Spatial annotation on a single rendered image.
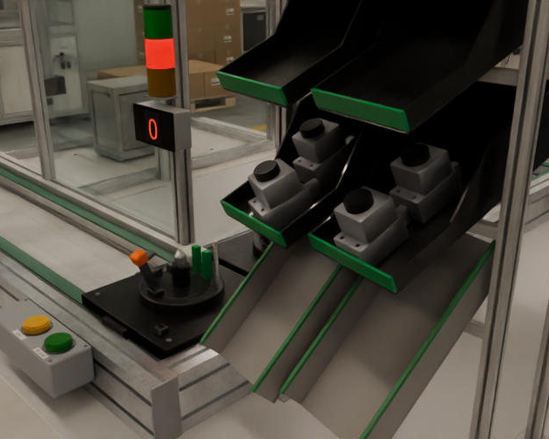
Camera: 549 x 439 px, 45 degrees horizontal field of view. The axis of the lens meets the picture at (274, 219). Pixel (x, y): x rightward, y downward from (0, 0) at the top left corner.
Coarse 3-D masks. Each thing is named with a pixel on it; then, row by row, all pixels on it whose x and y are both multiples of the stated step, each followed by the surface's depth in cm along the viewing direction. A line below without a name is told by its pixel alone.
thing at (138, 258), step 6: (138, 252) 101; (144, 252) 101; (150, 252) 102; (132, 258) 100; (138, 258) 100; (144, 258) 101; (150, 258) 102; (138, 264) 100; (144, 264) 101; (144, 270) 102; (150, 270) 102; (144, 276) 103; (150, 276) 103; (150, 282) 103; (156, 282) 104; (150, 288) 105; (156, 288) 104
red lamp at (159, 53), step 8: (152, 40) 113; (160, 40) 113; (168, 40) 114; (152, 48) 114; (160, 48) 114; (168, 48) 114; (152, 56) 114; (160, 56) 114; (168, 56) 115; (152, 64) 115; (160, 64) 115; (168, 64) 115
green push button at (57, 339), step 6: (48, 336) 97; (54, 336) 97; (60, 336) 97; (66, 336) 97; (48, 342) 96; (54, 342) 96; (60, 342) 96; (66, 342) 96; (72, 342) 97; (48, 348) 95; (54, 348) 95; (60, 348) 95; (66, 348) 96
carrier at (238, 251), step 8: (232, 240) 130; (240, 240) 130; (248, 240) 130; (256, 240) 125; (208, 248) 127; (224, 248) 127; (232, 248) 127; (240, 248) 127; (248, 248) 127; (256, 248) 122; (264, 248) 122; (224, 256) 123; (232, 256) 123; (240, 256) 123; (248, 256) 123; (256, 256) 123; (224, 264) 122; (232, 264) 120; (240, 264) 120; (248, 264) 120; (240, 272) 119; (248, 272) 117
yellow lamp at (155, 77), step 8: (152, 72) 115; (160, 72) 115; (168, 72) 116; (152, 80) 116; (160, 80) 116; (168, 80) 116; (152, 88) 116; (160, 88) 116; (168, 88) 117; (152, 96) 117; (160, 96) 117; (168, 96) 117
